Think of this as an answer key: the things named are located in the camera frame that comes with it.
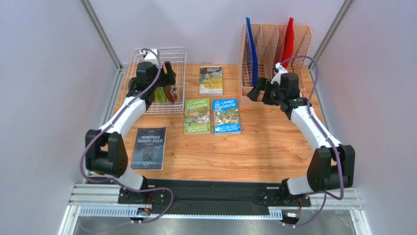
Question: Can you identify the nineteen eighty-four book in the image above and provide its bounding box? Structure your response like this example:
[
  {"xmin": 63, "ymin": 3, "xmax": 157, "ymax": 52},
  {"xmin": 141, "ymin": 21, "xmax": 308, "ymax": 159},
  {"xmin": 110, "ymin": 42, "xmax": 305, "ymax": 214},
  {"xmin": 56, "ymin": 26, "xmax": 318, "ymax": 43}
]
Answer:
[{"xmin": 131, "ymin": 127, "xmax": 167, "ymax": 170}]

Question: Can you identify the blue 26-storey treehouse book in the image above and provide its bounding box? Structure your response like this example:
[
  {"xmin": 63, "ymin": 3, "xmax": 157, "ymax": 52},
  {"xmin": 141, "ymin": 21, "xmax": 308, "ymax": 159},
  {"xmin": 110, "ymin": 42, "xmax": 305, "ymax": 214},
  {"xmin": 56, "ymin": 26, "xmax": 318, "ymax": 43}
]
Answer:
[{"xmin": 212, "ymin": 98, "xmax": 241, "ymax": 135}]

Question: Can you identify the pink plastic file organizer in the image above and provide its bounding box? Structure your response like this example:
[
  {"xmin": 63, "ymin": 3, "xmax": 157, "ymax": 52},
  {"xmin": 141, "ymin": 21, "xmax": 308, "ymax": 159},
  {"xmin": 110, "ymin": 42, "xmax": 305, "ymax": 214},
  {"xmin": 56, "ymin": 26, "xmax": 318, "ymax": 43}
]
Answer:
[{"xmin": 238, "ymin": 24, "xmax": 312, "ymax": 108}]

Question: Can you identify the red floral plate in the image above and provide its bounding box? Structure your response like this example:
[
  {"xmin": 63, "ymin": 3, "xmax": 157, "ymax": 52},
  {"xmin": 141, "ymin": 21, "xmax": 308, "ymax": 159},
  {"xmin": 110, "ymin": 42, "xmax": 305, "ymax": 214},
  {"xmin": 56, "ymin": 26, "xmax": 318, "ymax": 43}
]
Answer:
[{"xmin": 164, "ymin": 85, "xmax": 178, "ymax": 103}]

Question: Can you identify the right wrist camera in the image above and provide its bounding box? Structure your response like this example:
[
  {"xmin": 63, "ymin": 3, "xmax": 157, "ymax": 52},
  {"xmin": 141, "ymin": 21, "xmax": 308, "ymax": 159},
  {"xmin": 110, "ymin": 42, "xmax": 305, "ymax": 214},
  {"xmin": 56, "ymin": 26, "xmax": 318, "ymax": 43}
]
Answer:
[{"xmin": 271, "ymin": 62, "xmax": 288, "ymax": 85}]

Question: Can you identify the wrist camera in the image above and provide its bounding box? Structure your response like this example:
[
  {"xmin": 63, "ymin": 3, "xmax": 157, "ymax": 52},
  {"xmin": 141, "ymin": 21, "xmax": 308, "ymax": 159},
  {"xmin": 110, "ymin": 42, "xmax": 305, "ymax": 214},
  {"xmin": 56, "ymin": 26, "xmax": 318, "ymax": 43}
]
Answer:
[
  {"xmin": 271, "ymin": 62, "xmax": 288, "ymax": 85},
  {"xmin": 140, "ymin": 49, "xmax": 160, "ymax": 67}
]

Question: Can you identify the black base mat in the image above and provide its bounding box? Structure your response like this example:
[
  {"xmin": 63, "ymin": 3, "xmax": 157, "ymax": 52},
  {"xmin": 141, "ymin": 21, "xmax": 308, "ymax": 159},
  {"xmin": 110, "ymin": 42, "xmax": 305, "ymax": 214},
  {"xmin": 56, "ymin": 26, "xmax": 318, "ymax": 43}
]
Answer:
[{"xmin": 116, "ymin": 179, "xmax": 311, "ymax": 216}]

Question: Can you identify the dark brown plate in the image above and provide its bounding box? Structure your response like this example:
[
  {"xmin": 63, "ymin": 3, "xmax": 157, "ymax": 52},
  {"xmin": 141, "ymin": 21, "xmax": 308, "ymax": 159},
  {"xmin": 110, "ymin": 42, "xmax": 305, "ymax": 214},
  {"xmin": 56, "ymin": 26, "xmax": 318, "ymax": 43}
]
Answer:
[{"xmin": 129, "ymin": 77, "xmax": 137, "ymax": 91}]

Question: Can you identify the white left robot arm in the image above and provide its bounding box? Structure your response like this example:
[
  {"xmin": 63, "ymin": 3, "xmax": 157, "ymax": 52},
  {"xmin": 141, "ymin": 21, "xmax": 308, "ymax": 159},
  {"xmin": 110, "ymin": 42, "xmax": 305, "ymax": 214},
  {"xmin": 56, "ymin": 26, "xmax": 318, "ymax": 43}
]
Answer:
[{"xmin": 81, "ymin": 61, "xmax": 176, "ymax": 193}]

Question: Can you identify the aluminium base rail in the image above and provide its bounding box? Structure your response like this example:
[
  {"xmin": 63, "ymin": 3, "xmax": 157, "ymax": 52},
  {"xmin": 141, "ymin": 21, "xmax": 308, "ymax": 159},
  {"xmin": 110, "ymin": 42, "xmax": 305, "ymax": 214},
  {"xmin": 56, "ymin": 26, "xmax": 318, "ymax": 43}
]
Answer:
[{"xmin": 68, "ymin": 184, "xmax": 364, "ymax": 220}]

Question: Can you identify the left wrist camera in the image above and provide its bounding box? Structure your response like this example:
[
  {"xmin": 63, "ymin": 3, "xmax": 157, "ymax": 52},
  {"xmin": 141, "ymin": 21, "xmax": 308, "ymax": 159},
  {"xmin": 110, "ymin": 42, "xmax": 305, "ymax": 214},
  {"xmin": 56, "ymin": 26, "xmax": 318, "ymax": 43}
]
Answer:
[{"xmin": 140, "ymin": 49, "xmax": 160, "ymax": 67}]

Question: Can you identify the green plate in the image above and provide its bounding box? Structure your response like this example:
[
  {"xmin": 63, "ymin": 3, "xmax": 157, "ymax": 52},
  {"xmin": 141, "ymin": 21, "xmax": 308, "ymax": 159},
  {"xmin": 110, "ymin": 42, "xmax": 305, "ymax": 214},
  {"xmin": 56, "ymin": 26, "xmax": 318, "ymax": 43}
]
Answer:
[{"xmin": 155, "ymin": 87, "xmax": 167, "ymax": 103}]

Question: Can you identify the white wire dish rack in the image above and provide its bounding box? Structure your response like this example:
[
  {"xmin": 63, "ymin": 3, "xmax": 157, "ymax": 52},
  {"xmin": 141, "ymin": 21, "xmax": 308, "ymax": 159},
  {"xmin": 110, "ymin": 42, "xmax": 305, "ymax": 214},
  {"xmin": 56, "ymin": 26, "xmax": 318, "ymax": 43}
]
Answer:
[{"xmin": 119, "ymin": 47, "xmax": 192, "ymax": 115}]

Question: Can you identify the green 65-storey treehouse book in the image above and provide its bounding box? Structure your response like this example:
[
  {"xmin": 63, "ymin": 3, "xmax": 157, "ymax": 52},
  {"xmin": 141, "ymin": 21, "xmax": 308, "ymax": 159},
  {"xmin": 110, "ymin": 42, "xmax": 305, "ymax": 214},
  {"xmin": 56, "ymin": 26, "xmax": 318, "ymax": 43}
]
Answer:
[{"xmin": 184, "ymin": 98, "xmax": 211, "ymax": 135}]

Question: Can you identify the red folder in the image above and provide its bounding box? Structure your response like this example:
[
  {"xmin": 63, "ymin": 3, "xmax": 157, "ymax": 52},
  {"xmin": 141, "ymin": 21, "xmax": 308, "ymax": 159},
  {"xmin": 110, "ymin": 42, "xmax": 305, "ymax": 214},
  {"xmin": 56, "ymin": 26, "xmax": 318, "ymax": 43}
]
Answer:
[{"xmin": 281, "ymin": 17, "xmax": 295, "ymax": 68}]

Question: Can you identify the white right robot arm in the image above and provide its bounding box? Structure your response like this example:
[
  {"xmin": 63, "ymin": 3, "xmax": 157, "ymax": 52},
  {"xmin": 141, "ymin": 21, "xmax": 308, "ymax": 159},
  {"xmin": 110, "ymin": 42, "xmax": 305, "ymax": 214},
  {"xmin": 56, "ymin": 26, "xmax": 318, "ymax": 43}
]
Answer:
[{"xmin": 247, "ymin": 73, "xmax": 355, "ymax": 200}]

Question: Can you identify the small yellow cover book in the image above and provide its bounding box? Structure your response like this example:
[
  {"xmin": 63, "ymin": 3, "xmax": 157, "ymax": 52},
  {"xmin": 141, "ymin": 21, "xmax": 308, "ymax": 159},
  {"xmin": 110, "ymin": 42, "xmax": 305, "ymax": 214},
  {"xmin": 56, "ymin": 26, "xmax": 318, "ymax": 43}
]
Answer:
[{"xmin": 199, "ymin": 66, "xmax": 224, "ymax": 95}]

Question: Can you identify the blue folder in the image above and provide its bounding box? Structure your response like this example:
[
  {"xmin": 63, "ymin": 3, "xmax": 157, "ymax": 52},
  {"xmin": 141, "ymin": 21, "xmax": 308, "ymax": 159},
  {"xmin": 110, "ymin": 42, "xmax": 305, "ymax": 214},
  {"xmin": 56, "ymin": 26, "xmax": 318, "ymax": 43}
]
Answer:
[{"xmin": 245, "ymin": 17, "xmax": 258, "ymax": 87}]

